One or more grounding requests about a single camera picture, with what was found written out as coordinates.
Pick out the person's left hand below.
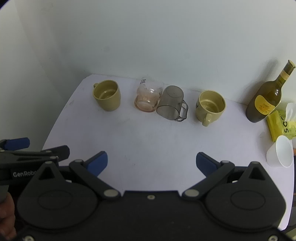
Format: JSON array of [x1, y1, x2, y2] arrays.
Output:
[[0, 192, 17, 241]]

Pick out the green glass wine bottle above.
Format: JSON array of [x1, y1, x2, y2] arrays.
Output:
[[245, 60, 296, 123]]

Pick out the yellow tissue pack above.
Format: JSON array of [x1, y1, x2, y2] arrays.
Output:
[[266, 110, 296, 142]]

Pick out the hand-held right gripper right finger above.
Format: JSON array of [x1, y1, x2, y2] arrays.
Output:
[[183, 152, 275, 201]]

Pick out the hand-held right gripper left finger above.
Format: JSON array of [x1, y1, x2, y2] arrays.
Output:
[[28, 151, 121, 201]]

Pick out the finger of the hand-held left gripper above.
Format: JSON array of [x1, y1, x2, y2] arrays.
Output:
[[0, 145, 70, 166], [0, 137, 31, 152]]

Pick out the olive yellow ceramic mug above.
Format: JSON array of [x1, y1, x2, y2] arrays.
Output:
[[196, 90, 226, 127], [93, 80, 121, 112]]

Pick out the white tissue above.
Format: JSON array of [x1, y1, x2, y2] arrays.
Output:
[[285, 103, 296, 121]]

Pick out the clear pink glass cup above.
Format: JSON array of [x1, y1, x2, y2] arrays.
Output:
[[134, 77, 164, 113]]

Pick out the white paper cup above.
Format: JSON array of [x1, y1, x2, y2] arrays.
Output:
[[266, 135, 294, 168]]

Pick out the grey transparent plastic cup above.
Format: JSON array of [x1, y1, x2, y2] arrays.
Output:
[[156, 85, 189, 121]]

